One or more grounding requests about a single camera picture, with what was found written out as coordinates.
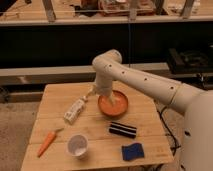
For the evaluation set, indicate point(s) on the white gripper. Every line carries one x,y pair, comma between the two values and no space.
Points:
102,88

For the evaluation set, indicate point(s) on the black white striped eraser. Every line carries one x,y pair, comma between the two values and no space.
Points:
124,130

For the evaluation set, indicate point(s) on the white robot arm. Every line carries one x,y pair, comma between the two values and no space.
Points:
194,103

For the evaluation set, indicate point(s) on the orange plate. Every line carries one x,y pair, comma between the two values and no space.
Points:
114,108

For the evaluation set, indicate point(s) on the white bottle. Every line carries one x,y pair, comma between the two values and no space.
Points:
76,108

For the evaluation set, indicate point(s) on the long wooden shelf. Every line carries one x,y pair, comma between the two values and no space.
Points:
47,75

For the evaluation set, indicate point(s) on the wooden table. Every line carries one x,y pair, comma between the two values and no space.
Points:
104,148

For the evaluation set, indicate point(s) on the blue sponge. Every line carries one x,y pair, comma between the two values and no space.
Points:
132,151

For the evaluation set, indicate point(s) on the orange carrot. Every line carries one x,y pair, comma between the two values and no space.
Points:
47,141

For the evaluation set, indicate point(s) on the black box on shelf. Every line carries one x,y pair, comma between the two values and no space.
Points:
189,62

